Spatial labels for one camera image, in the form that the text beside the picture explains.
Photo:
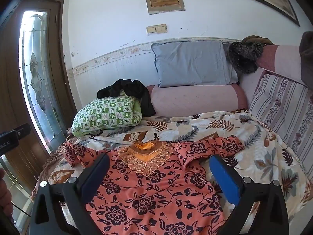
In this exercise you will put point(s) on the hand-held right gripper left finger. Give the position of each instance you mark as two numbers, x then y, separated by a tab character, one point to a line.
94	177

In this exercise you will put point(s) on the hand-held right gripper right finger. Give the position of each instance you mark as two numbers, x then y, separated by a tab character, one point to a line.
225	178

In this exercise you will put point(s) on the orange floral garment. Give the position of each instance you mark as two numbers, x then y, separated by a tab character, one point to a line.
146	188

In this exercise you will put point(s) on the pink fringed bedspread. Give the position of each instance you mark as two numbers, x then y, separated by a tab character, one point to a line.
46	166

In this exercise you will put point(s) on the leaf print blanket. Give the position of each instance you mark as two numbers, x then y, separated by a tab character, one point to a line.
256	146

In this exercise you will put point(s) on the wooden stained glass door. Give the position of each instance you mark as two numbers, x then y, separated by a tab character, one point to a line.
9	90

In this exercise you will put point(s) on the green checked pillow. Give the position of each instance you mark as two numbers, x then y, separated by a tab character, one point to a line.
107	115

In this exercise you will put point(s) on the striped floral cushion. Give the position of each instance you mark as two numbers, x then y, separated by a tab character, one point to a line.
281	102

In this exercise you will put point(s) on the black garment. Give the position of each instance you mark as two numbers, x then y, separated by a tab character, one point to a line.
129	87

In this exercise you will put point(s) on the grey pillow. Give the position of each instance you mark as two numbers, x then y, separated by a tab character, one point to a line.
193	63

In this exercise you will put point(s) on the dark furry garment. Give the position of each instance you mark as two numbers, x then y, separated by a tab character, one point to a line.
242	56

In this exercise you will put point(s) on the pink sofa backrest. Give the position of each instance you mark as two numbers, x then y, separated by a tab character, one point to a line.
281	58

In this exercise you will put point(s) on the olive brown garment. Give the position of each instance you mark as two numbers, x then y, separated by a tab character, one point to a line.
256	40

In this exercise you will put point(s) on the dark brown cloth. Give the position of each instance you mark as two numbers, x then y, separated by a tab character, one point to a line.
307	58

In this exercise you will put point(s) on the beige light switch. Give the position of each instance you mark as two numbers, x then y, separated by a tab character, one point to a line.
151	29
161	28

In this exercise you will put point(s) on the framed wall plaque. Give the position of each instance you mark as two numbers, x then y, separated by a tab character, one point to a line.
164	1

